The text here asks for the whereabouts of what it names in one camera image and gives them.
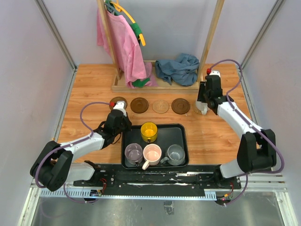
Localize white cup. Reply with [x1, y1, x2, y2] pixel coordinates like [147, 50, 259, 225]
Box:
[195, 101, 208, 115]

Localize right woven rattan coaster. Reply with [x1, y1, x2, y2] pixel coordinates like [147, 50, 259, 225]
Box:
[192, 102, 202, 115]

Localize blue crumpled cloth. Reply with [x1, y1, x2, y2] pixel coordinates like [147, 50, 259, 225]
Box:
[155, 53, 199, 87]

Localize yellow cup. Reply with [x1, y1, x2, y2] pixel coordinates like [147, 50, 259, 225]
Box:
[140, 122, 158, 144]

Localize yellow clothes hanger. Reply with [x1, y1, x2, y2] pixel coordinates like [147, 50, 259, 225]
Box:
[110, 0, 146, 46]

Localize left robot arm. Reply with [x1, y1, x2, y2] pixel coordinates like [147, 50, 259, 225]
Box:
[30, 109, 132, 191]

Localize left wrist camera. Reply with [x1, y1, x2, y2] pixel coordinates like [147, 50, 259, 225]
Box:
[113, 101, 127, 116]

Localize left woven rattan coaster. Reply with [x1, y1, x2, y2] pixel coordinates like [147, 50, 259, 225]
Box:
[152, 100, 169, 114]

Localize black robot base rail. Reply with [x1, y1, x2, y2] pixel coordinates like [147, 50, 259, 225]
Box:
[67, 164, 241, 200]

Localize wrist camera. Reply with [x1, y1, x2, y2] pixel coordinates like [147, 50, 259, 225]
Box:
[208, 70, 221, 77]
[113, 101, 127, 116]

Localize wooden clothes rack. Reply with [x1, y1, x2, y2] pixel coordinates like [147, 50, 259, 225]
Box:
[97, 0, 224, 93]

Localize green clothes hanger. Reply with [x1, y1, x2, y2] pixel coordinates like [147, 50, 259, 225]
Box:
[104, 0, 142, 41]

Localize black plastic tray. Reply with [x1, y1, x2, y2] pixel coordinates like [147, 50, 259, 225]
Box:
[121, 123, 189, 171]

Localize pink mug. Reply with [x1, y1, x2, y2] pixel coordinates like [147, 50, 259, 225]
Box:
[142, 144, 162, 170]

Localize pink shirt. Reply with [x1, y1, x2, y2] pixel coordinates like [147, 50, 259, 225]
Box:
[107, 12, 158, 88]

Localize grey mug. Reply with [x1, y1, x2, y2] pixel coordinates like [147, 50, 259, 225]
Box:
[160, 145, 185, 166]

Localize green cloth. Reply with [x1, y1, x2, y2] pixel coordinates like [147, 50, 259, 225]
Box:
[132, 78, 150, 88]

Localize woven rattan coaster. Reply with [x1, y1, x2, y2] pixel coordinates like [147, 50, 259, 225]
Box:
[152, 100, 169, 114]
[192, 102, 202, 115]

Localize purple cup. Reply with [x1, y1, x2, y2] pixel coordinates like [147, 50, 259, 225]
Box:
[124, 143, 143, 167]

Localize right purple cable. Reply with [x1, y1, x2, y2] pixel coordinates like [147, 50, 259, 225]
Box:
[206, 59, 285, 175]

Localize brown wooden saucer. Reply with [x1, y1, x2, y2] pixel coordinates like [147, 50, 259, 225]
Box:
[171, 98, 190, 114]
[109, 97, 127, 110]
[130, 97, 149, 113]

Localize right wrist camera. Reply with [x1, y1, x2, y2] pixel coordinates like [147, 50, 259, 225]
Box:
[208, 70, 221, 77]

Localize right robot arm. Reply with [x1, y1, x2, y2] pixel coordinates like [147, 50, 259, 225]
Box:
[196, 74, 277, 188]

